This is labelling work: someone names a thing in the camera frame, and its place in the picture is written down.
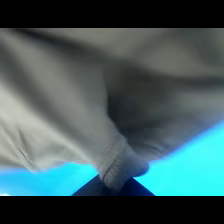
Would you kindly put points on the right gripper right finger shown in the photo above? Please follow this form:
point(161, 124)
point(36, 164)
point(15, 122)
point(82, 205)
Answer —
point(140, 189)

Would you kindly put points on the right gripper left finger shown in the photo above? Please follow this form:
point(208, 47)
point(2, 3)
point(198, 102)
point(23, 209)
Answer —
point(90, 189)

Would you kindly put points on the brown sweatshirt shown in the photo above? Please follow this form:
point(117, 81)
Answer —
point(83, 100)

